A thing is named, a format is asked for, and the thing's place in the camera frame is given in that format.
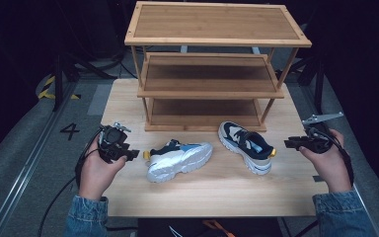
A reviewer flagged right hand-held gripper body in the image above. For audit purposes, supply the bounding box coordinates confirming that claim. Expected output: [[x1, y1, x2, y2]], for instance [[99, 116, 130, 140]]
[[297, 112, 344, 155]]

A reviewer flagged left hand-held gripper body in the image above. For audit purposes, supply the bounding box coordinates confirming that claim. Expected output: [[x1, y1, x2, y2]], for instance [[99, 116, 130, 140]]
[[98, 121, 136, 164]]

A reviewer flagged white blue sneaker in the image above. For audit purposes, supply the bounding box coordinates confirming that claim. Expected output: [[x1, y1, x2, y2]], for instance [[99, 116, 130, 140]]
[[142, 138, 214, 184], [217, 120, 277, 176]]

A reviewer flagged wooden shoe rack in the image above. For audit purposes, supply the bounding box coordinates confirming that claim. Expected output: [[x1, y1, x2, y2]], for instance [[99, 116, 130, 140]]
[[123, 0, 313, 133]]

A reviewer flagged person's right hand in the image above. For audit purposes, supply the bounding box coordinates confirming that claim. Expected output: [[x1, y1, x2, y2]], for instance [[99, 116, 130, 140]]
[[298, 128, 353, 194]]

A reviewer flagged person's left hand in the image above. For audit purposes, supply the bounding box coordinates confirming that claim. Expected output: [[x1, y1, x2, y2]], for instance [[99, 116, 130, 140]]
[[78, 136, 128, 201]]

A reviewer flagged black metal stand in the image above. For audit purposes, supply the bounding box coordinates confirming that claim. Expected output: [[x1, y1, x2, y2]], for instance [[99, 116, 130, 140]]
[[294, 53, 328, 115], [52, 48, 116, 113]]

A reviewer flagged yellow black floor tape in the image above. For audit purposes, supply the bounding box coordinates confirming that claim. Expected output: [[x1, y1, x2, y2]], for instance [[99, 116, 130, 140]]
[[38, 74, 82, 101]]

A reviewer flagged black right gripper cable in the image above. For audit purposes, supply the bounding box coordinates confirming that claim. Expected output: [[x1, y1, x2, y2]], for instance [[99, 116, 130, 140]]
[[309, 127, 355, 188]]

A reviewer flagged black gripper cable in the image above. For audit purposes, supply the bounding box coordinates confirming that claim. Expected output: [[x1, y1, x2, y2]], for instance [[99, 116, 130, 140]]
[[309, 127, 355, 188], [38, 127, 106, 237]]

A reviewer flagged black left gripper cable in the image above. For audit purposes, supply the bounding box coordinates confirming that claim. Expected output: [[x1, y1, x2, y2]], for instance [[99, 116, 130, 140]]
[[38, 127, 106, 237]]

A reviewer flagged metal floor rail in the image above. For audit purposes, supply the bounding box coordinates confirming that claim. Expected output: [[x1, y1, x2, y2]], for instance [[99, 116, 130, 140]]
[[0, 82, 78, 237], [304, 83, 379, 237]]

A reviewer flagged orange strap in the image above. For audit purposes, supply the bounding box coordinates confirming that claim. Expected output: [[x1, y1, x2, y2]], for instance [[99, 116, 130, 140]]
[[201, 219, 237, 237]]

